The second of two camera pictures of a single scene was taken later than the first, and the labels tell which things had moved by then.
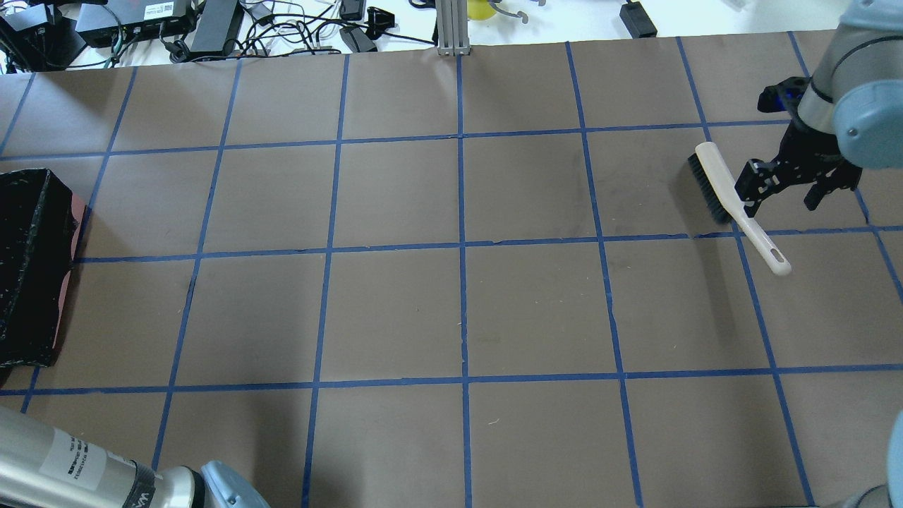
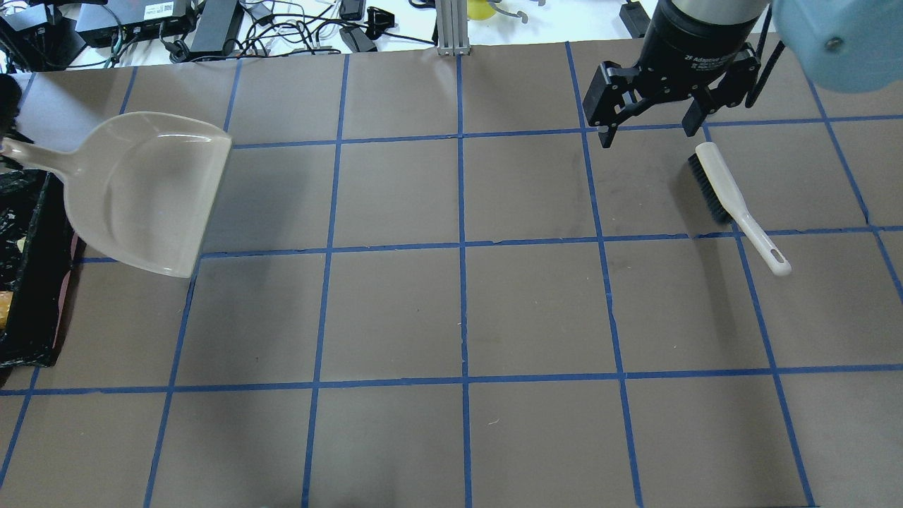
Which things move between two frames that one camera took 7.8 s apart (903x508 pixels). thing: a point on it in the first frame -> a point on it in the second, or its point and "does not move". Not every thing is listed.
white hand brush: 726,204 does not move
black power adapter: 637,20 does not move
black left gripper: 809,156 -> 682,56
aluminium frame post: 451,18 does not move
